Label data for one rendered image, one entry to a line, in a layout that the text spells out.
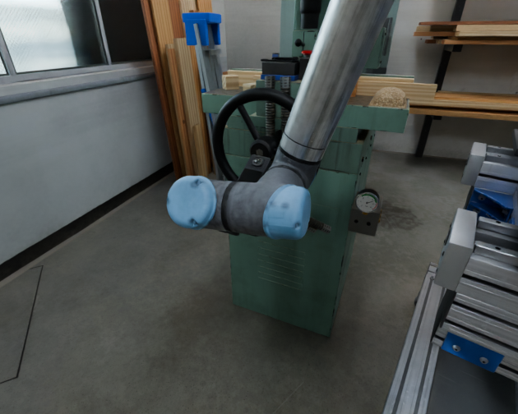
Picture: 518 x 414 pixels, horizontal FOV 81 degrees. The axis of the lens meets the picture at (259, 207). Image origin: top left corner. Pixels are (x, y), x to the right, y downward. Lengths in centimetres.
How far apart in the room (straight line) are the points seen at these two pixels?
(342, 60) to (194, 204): 27
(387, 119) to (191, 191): 59
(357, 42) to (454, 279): 40
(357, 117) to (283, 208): 53
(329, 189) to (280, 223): 57
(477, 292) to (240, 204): 41
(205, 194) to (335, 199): 61
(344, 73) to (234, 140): 61
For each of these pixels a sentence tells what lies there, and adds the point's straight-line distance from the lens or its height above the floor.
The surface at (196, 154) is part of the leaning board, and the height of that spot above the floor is 25.
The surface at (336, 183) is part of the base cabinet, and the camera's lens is 94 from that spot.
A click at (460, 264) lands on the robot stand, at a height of 74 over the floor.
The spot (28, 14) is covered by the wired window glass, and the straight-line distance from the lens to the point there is 205.
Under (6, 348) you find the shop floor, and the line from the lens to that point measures 163.
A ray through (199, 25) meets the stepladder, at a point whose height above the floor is 110.
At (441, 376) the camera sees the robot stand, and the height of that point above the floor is 21.
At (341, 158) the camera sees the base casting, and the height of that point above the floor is 75.
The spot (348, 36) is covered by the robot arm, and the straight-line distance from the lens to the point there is 44.
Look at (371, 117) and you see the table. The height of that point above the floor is 87.
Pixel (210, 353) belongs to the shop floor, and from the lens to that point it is 130.
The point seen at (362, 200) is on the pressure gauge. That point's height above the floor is 67.
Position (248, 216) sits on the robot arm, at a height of 85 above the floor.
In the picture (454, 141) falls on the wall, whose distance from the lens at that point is 350.
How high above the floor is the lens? 106
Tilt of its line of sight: 30 degrees down
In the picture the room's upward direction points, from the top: straight up
